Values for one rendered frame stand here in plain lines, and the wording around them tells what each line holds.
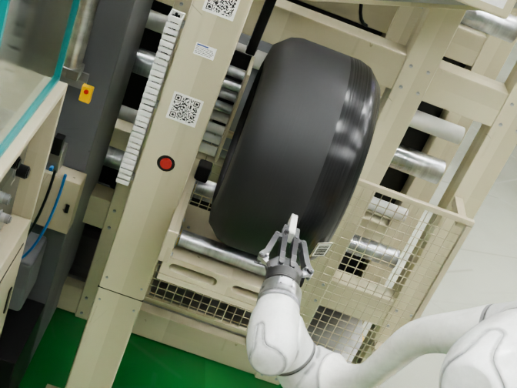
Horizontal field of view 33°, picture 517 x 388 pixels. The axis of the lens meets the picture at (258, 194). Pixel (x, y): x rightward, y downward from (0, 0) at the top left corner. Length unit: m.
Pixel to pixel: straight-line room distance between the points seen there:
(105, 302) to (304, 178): 0.78
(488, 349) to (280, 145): 0.89
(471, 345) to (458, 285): 3.21
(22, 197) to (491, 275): 3.06
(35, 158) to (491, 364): 1.22
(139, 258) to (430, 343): 1.07
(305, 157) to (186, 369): 1.45
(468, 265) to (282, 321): 3.02
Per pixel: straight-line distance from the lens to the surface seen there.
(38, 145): 2.07
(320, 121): 2.02
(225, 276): 2.27
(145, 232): 2.35
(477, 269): 4.71
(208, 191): 2.49
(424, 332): 1.55
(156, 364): 3.25
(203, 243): 2.26
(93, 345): 2.62
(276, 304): 1.76
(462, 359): 1.26
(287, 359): 1.71
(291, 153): 1.99
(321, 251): 2.13
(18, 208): 2.17
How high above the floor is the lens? 2.17
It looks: 30 degrees down
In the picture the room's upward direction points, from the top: 23 degrees clockwise
